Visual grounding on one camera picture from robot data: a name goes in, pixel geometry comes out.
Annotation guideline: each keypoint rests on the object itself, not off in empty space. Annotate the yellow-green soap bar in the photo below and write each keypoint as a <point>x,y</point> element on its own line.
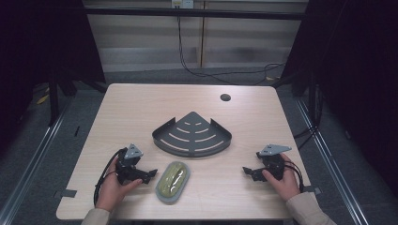
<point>172,179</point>

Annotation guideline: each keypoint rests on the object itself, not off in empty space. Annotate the black horizontal frame bar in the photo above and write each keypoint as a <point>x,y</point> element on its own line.
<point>194,13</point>

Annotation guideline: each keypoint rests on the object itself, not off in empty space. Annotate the dark round table grommet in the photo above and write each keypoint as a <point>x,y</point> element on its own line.
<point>225,97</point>

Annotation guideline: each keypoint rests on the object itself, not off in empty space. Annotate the yellow scrap on floor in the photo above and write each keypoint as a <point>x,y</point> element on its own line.
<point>42,99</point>

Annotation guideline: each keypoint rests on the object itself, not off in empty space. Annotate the white wall socket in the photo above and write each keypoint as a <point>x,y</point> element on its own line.
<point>182,3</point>

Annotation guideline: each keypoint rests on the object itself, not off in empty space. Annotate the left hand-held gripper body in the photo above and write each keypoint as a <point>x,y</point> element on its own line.
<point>126,165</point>

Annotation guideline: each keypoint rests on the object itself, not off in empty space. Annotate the black curtain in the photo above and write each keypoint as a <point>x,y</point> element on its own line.
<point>356,62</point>
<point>37,40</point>

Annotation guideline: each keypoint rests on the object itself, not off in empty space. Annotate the black metal stand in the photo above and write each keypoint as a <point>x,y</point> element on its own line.
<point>53,100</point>

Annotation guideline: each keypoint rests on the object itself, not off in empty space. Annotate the small black floor piece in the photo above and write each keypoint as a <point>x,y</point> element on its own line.
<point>77,131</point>

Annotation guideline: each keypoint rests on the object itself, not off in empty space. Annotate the grey soap dish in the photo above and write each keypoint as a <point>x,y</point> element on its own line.
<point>165,200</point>

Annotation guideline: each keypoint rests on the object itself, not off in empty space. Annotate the person's left hand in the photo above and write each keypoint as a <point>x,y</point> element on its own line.
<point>111,192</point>

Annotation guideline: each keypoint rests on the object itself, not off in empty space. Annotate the person's right hand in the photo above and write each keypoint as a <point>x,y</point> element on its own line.
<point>286,184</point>

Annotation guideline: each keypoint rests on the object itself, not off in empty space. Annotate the metal floor rail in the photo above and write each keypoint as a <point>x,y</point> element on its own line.
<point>31,168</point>
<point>331,168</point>

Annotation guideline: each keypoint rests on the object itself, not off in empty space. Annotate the grey tape piece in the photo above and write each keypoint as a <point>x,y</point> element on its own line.
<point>66,193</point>
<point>313,189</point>

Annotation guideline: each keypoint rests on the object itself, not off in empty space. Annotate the dark grey corner shelf rack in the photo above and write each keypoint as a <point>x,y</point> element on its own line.
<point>191,137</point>

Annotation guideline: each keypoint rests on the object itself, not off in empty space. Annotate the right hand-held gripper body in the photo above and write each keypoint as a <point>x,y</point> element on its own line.
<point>273,164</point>

